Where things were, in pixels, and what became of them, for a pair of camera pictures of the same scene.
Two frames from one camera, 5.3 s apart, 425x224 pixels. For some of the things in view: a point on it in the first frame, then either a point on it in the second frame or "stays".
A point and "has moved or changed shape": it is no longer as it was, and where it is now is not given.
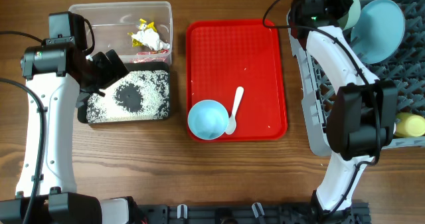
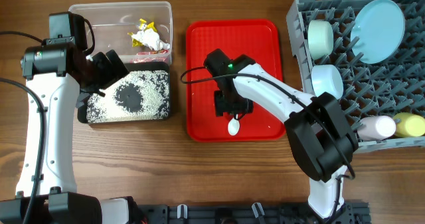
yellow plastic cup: x=410 y=125 stays
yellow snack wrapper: x=143 y=26 stays
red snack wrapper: x=158 y=52 stays
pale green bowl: x=351 y=18 has moved or changed shape
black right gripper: x=337 y=0 to x=247 y=107
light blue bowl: x=208 y=119 to x=327 y=78
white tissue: x=151 y=38 stays
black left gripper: x=103 y=70 stays
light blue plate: x=378 y=30 stays
